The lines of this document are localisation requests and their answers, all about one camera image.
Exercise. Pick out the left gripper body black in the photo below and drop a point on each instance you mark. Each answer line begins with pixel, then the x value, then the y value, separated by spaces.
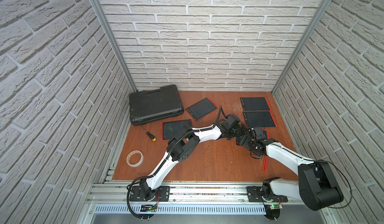
pixel 238 131

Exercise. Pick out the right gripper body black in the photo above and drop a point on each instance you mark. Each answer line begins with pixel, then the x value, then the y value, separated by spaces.
pixel 251 146

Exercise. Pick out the writing tablet red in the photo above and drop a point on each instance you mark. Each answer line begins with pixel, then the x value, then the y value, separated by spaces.
pixel 169 129
pixel 201 109

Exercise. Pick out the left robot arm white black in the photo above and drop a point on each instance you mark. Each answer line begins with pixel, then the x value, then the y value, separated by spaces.
pixel 181 146

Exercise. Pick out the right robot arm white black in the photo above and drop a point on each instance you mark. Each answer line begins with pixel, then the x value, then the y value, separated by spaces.
pixel 316 186

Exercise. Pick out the black screwdriver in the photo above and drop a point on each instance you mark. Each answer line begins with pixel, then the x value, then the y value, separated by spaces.
pixel 150 135

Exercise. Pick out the black plastic tool case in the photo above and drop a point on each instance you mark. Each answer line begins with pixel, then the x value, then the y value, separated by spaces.
pixel 152 105

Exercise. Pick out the white tape roll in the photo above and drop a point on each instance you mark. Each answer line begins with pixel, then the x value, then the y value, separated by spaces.
pixel 135 158

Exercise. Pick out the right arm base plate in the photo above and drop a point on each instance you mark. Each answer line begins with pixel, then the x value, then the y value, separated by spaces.
pixel 255 194

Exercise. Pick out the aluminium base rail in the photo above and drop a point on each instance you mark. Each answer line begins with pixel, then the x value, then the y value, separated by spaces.
pixel 186 198

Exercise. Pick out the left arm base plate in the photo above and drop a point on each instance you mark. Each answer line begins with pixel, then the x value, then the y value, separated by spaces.
pixel 138 194

